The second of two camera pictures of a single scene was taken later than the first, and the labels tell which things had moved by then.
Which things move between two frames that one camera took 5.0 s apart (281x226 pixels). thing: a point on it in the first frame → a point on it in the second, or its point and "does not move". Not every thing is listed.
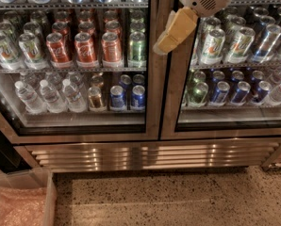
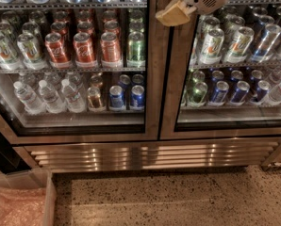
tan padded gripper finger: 179,24 → 175,14
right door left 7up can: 212,47 does not move
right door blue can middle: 240,93 does not move
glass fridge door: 76,63 does not move
